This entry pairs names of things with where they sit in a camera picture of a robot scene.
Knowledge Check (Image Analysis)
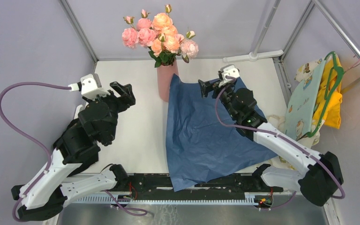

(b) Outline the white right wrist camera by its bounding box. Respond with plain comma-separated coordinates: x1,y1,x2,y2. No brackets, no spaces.
219,64,240,86

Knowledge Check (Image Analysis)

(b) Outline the white clothes rack stand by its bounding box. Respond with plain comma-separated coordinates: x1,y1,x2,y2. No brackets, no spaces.
223,0,284,63

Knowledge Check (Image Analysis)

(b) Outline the pink cylindrical vase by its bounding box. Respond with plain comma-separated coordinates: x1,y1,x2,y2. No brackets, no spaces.
157,60,179,102

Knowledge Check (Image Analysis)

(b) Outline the green clothes hanger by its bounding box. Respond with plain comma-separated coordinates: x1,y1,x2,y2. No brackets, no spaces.
299,51,345,139

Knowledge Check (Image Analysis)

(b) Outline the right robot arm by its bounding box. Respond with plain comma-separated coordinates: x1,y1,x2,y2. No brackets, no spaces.
198,78,345,206

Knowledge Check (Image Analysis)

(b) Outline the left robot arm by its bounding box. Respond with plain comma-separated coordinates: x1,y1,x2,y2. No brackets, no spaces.
11,82,135,222

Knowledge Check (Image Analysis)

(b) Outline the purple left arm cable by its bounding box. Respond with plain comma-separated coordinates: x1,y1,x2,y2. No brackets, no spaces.
0,82,148,223

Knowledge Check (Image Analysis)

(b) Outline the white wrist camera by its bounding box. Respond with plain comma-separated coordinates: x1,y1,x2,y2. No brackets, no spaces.
68,74,110,100
219,64,240,86

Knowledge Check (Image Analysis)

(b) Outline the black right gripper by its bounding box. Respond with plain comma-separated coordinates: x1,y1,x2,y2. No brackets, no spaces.
198,79,238,120

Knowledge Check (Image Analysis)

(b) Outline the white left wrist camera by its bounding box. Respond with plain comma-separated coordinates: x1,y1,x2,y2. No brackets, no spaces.
68,74,110,100

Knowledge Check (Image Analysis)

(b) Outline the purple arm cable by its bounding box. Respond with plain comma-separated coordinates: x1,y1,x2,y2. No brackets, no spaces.
0,82,148,223
214,75,346,210

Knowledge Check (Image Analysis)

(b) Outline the light green printed garment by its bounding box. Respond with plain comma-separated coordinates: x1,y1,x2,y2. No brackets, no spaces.
279,58,326,148

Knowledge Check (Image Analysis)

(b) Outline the pink artificial flower bunch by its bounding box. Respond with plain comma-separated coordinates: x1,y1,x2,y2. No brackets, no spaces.
149,33,180,68

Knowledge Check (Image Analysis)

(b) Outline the blue flower wrapping paper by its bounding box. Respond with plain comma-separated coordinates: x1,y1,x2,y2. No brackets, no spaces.
165,75,276,191

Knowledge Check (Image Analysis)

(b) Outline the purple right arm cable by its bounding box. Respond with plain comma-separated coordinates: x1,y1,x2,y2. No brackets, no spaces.
214,75,346,210

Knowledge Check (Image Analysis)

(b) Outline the single pink flower stem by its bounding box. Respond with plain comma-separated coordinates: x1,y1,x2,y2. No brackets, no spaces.
136,9,157,47

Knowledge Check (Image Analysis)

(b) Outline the yellow garment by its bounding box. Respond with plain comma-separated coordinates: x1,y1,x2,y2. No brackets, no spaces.
312,54,344,129

